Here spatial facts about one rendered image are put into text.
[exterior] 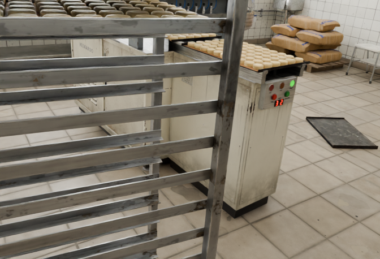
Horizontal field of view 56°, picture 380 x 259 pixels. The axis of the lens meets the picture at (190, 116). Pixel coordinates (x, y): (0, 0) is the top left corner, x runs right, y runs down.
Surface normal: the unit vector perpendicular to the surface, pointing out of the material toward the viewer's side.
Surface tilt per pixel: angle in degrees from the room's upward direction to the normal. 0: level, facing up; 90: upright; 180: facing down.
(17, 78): 90
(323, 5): 90
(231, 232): 0
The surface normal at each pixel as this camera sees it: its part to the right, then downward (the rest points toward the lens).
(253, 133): 0.60, 0.36
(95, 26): 0.41, 0.39
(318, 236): 0.07, -0.92
